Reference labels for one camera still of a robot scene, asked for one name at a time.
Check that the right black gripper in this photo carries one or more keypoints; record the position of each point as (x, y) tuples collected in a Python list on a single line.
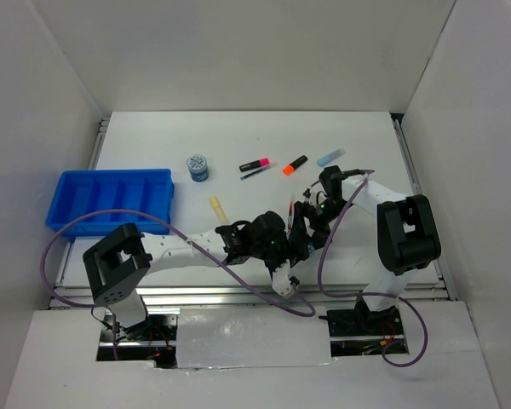
[(322, 234)]

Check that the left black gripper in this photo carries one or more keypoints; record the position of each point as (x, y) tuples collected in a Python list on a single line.
[(296, 251)]

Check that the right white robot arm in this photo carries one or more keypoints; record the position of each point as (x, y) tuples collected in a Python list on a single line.
[(407, 239)]

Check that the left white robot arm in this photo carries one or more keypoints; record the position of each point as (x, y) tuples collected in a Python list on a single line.
[(116, 264)]

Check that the red gel pen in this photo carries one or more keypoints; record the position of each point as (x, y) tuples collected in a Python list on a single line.
[(291, 213)]

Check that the orange black highlighter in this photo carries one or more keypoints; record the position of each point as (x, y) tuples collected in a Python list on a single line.
[(293, 166)]

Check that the light blue highlighter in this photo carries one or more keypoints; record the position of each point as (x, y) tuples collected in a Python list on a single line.
[(330, 157)]

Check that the yellow highlighter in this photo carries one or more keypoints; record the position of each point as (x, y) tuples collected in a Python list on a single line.
[(219, 212)]

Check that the blue gel pen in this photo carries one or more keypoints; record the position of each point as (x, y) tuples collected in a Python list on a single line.
[(255, 172)]

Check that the pink black highlighter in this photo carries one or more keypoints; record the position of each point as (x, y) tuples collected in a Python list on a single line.
[(253, 165)]

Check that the blue divided plastic bin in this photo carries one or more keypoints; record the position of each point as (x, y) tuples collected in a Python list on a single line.
[(80, 192)]

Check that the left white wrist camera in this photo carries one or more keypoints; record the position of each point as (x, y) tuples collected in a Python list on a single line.
[(283, 282)]

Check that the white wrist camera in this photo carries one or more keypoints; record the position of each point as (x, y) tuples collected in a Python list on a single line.
[(311, 196), (283, 282)]

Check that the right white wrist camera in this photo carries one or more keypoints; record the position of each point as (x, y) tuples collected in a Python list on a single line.
[(311, 196)]

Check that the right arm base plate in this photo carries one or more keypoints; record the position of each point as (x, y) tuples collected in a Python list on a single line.
[(359, 323)]

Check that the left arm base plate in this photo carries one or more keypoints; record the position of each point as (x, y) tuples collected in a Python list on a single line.
[(157, 331)]

